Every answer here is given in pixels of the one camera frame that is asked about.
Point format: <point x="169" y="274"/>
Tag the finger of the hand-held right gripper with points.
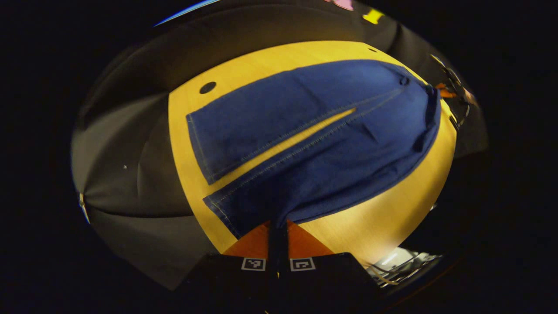
<point x="445" y="90"/>

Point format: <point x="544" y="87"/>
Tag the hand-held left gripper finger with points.
<point x="273" y="250"/>
<point x="283" y="250"/>

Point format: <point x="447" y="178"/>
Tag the blue denim jeans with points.
<point x="327" y="165"/>

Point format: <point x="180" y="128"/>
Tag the silver spring clip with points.
<point x="83" y="208"/>

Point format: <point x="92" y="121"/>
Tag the grey metal frame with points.
<point x="401" y="264"/>

